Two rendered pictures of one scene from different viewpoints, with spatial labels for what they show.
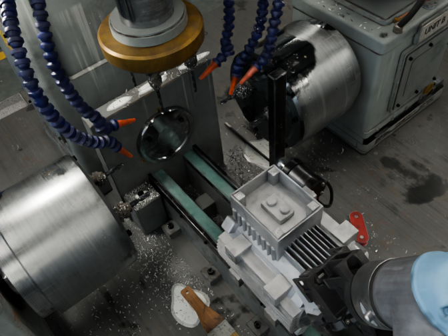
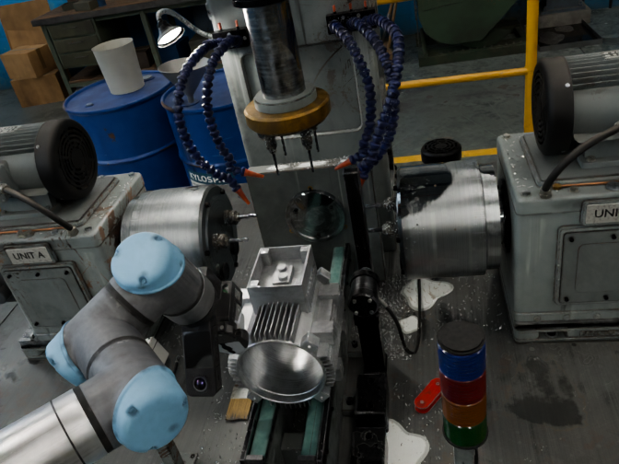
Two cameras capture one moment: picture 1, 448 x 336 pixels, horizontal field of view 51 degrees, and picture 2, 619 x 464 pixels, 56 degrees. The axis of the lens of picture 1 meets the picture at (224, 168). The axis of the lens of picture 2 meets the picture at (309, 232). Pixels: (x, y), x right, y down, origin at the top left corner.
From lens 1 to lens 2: 0.76 m
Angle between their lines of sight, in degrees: 38
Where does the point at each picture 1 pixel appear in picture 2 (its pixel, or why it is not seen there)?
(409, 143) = (582, 360)
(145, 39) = (261, 105)
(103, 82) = (291, 154)
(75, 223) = (172, 221)
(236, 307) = not seen: hidden behind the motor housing
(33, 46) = (239, 102)
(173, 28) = (283, 104)
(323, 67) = (448, 202)
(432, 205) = (533, 427)
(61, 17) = not seen: hidden behind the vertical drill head
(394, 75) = (554, 253)
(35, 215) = (157, 204)
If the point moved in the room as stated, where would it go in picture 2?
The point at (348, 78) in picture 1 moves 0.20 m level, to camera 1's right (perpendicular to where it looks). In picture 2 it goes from (474, 226) to (581, 252)
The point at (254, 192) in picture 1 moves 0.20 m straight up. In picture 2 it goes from (286, 261) to (263, 168)
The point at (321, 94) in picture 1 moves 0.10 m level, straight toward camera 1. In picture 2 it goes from (432, 226) to (392, 248)
